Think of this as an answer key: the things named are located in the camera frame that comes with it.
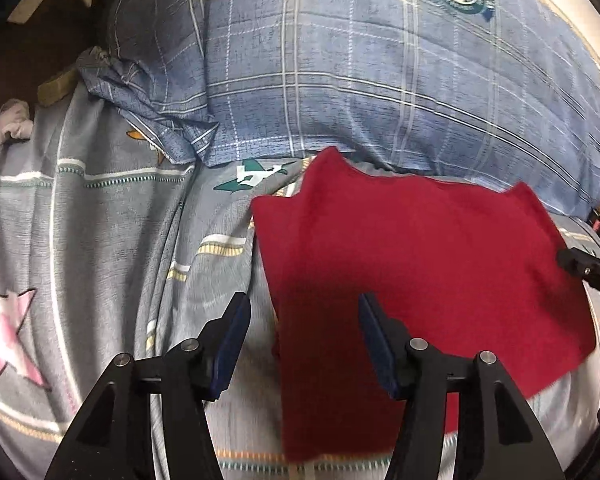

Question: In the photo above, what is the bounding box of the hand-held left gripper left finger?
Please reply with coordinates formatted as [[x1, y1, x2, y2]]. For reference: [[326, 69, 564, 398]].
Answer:
[[44, 291, 252, 480]]

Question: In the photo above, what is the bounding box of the blue plaid pillow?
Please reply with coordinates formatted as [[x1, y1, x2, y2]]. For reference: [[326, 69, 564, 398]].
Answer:
[[75, 0, 600, 216]]

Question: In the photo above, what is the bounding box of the grey printed bedsheet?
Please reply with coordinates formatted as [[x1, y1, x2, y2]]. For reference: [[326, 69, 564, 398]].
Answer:
[[0, 80, 600, 480]]

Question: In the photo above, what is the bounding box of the tan mattress edge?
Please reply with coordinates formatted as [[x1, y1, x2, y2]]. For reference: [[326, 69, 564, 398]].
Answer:
[[36, 66, 82, 107]]

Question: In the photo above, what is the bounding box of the grey-beige crumpled cloth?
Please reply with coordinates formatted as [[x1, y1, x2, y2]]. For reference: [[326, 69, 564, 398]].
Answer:
[[0, 100, 33, 161]]

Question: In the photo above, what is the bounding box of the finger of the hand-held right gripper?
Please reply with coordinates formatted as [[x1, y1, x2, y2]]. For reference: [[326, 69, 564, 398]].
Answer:
[[556, 246, 600, 307]]

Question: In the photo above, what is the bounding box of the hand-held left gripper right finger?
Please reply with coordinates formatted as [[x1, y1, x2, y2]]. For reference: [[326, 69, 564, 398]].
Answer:
[[358, 292, 567, 480]]

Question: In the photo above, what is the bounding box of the red small garment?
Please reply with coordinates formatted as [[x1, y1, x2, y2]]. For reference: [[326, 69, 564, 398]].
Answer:
[[250, 146, 597, 463]]

